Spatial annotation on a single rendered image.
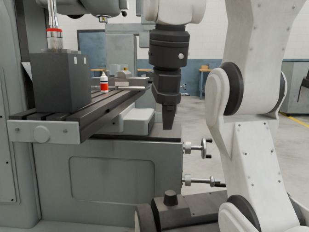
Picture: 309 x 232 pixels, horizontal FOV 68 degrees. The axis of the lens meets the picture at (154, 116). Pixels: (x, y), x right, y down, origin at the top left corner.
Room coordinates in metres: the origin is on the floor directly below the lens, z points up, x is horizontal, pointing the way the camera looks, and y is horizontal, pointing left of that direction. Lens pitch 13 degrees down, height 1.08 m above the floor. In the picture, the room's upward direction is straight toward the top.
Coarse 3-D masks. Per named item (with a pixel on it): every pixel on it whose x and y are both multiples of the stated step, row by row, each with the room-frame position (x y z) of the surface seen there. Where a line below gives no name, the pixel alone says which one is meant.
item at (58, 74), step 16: (48, 48) 0.73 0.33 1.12; (32, 64) 0.72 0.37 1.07; (48, 64) 0.71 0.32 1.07; (64, 64) 0.71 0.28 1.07; (80, 64) 0.82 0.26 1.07; (32, 80) 0.72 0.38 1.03; (48, 80) 0.71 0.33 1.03; (64, 80) 0.71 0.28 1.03; (80, 80) 0.81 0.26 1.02; (48, 96) 0.71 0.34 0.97; (64, 96) 0.71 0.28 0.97; (80, 96) 0.80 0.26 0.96; (48, 112) 0.72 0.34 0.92; (64, 112) 0.71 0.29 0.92
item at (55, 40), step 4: (48, 32) 0.75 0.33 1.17; (52, 32) 0.75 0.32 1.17; (56, 32) 0.76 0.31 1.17; (60, 32) 0.77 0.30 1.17; (48, 36) 0.75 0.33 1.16; (52, 36) 0.75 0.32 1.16; (56, 36) 0.75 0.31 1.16; (60, 36) 0.76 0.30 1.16; (48, 40) 0.76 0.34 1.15; (52, 40) 0.75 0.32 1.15; (56, 40) 0.75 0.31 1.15; (60, 40) 0.76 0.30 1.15; (48, 44) 0.76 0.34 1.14; (52, 44) 0.75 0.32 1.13; (56, 44) 0.75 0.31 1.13; (60, 44) 0.76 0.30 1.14; (56, 48) 0.75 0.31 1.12; (60, 48) 0.76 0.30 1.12
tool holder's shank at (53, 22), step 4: (48, 0) 0.76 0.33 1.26; (52, 0) 0.77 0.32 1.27; (48, 4) 0.76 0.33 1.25; (52, 4) 0.77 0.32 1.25; (48, 8) 0.77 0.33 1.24; (52, 8) 0.77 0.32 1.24; (56, 8) 0.78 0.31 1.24; (52, 12) 0.76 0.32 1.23; (56, 12) 0.77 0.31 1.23; (52, 16) 0.76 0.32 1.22; (56, 16) 0.77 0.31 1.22; (52, 20) 0.76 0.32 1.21; (56, 20) 0.77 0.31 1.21; (52, 24) 0.76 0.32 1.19; (56, 24) 0.76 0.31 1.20; (56, 28) 0.77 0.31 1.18
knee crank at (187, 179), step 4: (188, 176) 1.03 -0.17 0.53; (212, 176) 1.03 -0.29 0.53; (184, 180) 1.04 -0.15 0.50; (188, 180) 1.02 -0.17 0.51; (192, 180) 1.03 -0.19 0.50; (196, 180) 1.03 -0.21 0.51; (200, 180) 1.03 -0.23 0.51; (204, 180) 1.03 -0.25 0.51; (208, 180) 1.03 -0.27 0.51; (212, 180) 1.01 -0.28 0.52; (216, 180) 1.02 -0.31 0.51; (220, 180) 1.02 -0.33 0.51; (184, 184) 1.05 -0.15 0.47; (188, 184) 1.02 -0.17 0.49; (212, 184) 1.01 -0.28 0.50; (216, 184) 1.02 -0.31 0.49; (220, 184) 1.02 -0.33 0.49; (224, 184) 1.02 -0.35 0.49
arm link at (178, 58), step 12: (156, 48) 0.49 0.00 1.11; (168, 48) 0.48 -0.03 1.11; (180, 48) 0.49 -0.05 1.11; (156, 60) 0.50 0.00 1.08; (168, 60) 0.49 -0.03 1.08; (180, 60) 0.50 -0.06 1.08; (156, 72) 0.52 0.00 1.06; (168, 72) 0.50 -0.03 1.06; (180, 72) 0.53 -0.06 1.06; (156, 84) 0.52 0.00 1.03; (168, 84) 0.50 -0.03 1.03; (156, 96) 0.50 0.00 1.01; (168, 96) 0.49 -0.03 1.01; (180, 96) 0.50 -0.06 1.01
